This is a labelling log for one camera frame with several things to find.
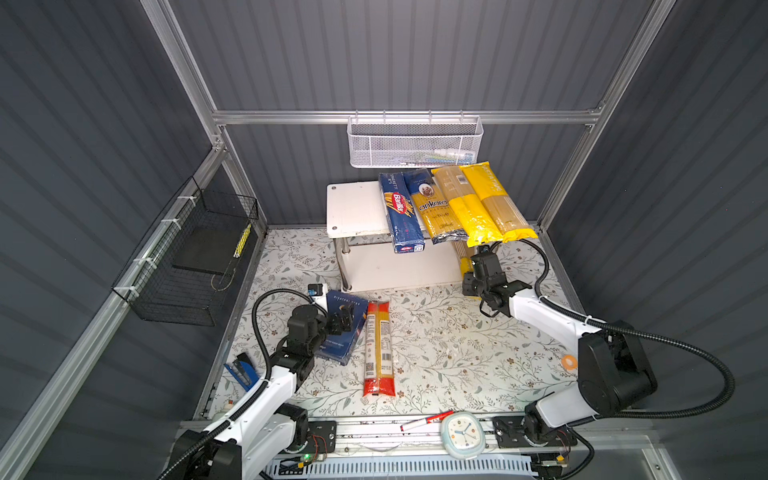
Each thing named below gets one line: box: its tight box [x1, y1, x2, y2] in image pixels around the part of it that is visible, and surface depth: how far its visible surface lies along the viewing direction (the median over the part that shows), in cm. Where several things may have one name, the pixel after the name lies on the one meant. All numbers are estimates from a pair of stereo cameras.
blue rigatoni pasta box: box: [315, 290, 369, 365], surface depth 83 cm
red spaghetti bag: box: [363, 301, 396, 397], surface depth 86 cm
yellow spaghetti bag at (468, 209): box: [431, 166, 504, 248], surface depth 76 cm
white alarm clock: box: [440, 411, 486, 460], surface depth 73 cm
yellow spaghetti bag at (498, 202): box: [459, 161, 539, 243], surface depth 77 cm
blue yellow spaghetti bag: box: [403, 169, 469, 245], surface depth 75 cm
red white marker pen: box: [400, 410, 455, 432], surface depth 77 cm
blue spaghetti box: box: [379, 172, 425, 254], surface depth 74 cm
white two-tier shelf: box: [326, 181, 469, 292], surface depth 84 cm
